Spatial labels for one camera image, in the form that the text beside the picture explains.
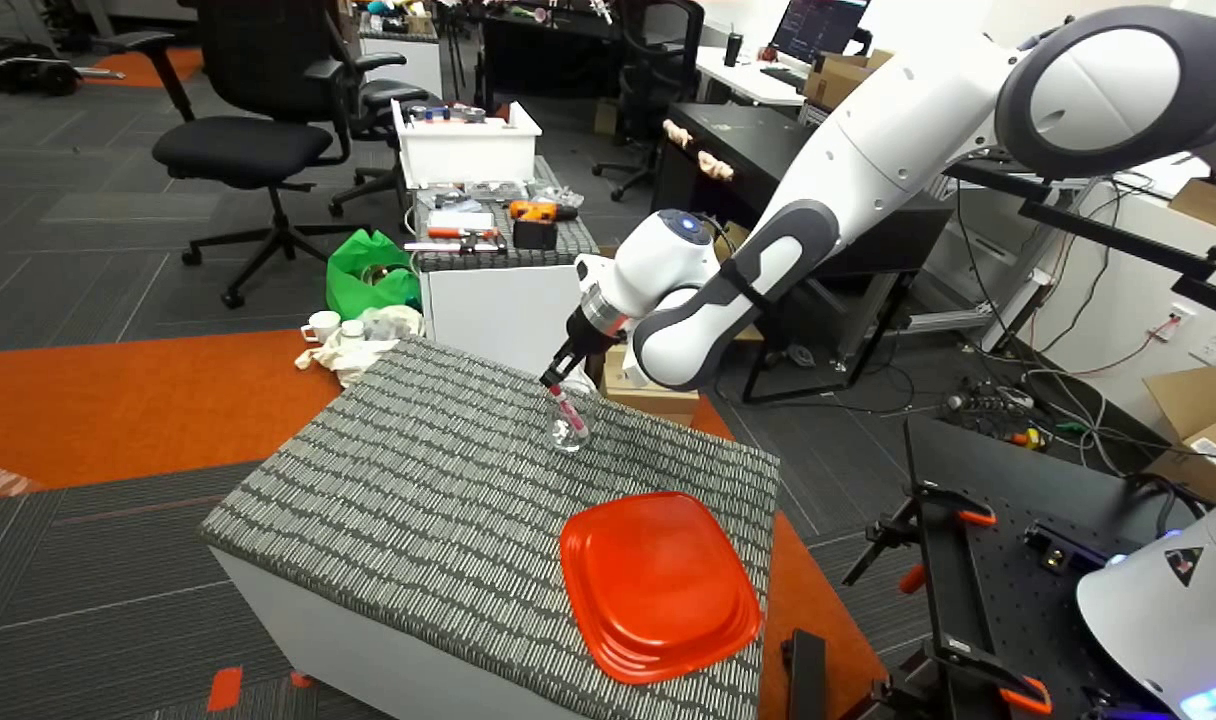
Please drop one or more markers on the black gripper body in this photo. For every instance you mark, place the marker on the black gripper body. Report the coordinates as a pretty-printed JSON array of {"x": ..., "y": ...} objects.
[{"x": 576, "y": 339}]

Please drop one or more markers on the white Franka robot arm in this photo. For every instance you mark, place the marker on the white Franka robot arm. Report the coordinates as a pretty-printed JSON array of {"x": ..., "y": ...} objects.
[{"x": 890, "y": 160}]

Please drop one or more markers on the clear glass cup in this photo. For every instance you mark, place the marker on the clear glass cup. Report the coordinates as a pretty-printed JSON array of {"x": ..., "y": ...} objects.
[{"x": 568, "y": 444}]

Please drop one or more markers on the small white cabinet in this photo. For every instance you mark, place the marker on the small white cabinet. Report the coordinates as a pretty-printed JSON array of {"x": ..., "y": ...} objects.
[{"x": 508, "y": 313}]

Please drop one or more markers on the orange and black tool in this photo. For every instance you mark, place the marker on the orange and black tool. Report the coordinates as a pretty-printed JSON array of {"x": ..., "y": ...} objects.
[{"x": 533, "y": 216}]

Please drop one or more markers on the pile of small supplies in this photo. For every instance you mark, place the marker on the pile of small supplies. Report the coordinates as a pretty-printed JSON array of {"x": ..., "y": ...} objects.
[{"x": 460, "y": 220}]

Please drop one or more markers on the grey woven mat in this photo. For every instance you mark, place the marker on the grey woven mat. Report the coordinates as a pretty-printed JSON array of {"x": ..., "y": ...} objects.
[{"x": 408, "y": 493}]

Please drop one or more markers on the white cloth pile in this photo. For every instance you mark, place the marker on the white cloth pile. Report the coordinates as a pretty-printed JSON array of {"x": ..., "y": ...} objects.
[{"x": 361, "y": 346}]

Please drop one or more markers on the white plastic storage bin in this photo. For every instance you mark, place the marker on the white plastic storage bin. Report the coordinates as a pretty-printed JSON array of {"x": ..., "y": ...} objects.
[{"x": 470, "y": 157}]

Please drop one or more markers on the green bag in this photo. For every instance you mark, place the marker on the green bag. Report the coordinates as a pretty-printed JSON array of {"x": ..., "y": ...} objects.
[{"x": 351, "y": 298}]

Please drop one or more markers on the red square plastic plate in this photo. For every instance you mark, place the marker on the red square plastic plate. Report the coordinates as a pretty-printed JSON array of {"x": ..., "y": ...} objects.
[{"x": 652, "y": 586}]

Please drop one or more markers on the black desk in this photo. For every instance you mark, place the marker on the black desk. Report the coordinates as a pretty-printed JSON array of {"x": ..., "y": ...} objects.
[{"x": 752, "y": 144}]

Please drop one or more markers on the dark background desk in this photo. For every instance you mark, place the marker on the dark background desk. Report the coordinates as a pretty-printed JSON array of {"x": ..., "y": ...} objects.
[{"x": 540, "y": 60}]

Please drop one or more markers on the black mesh office chair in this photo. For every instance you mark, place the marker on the black mesh office chair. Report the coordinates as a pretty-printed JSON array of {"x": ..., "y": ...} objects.
[{"x": 663, "y": 65}]

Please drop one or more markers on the white desk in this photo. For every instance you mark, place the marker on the white desk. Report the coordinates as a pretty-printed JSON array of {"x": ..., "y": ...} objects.
[{"x": 743, "y": 81}]

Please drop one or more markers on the black tumbler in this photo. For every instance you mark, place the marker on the black tumbler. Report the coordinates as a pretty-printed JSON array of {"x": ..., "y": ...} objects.
[{"x": 734, "y": 51}]

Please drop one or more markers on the cardboard box on desk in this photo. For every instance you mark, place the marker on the cardboard box on desk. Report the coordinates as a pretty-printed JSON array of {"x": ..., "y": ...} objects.
[{"x": 838, "y": 76}]

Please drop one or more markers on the black swivel office chair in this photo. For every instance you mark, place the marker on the black swivel office chair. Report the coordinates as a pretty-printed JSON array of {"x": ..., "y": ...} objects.
[{"x": 241, "y": 144}]

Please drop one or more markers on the black flat bar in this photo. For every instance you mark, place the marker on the black flat bar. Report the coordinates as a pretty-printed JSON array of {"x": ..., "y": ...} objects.
[{"x": 804, "y": 683}]

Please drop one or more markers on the open laptop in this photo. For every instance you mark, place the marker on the open laptop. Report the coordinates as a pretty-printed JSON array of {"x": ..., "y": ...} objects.
[{"x": 813, "y": 27}]

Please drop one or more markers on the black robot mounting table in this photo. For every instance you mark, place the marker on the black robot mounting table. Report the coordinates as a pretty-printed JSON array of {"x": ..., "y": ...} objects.
[{"x": 1011, "y": 463}]

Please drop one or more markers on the clear plastic wrapper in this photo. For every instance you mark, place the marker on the clear plastic wrapper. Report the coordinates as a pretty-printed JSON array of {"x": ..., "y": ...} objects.
[{"x": 1, "y": 480}]

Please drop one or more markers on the black bag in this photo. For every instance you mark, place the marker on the black bag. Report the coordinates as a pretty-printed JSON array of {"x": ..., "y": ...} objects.
[{"x": 20, "y": 65}]

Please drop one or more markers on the cardboard box flap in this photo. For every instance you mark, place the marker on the cardboard box flap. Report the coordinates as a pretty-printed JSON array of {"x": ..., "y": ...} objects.
[{"x": 1215, "y": 205}]

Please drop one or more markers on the black metal frame rail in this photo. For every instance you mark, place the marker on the black metal frame rail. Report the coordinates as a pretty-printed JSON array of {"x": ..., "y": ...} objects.
[{"x": 1103, "y": 224}]

